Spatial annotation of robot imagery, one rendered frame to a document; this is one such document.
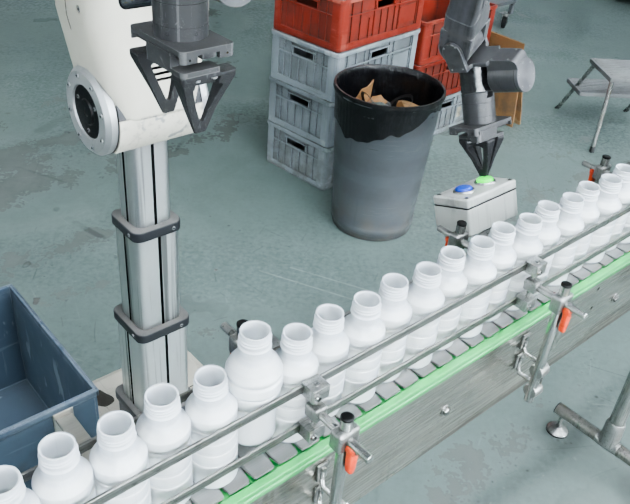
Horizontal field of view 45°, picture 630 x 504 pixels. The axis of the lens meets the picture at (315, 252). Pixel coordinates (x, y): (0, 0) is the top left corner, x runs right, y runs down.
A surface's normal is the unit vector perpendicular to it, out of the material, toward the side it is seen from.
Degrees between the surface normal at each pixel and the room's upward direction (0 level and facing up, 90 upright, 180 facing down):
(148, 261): 90
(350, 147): 94
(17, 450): 90
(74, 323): 0
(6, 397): 0
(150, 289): 90
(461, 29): 113
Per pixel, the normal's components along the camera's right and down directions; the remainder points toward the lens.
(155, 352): 0.65, 0.47
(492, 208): 0.63, 0.16
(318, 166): -0.69, 0.36
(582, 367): 0.07, -0.82
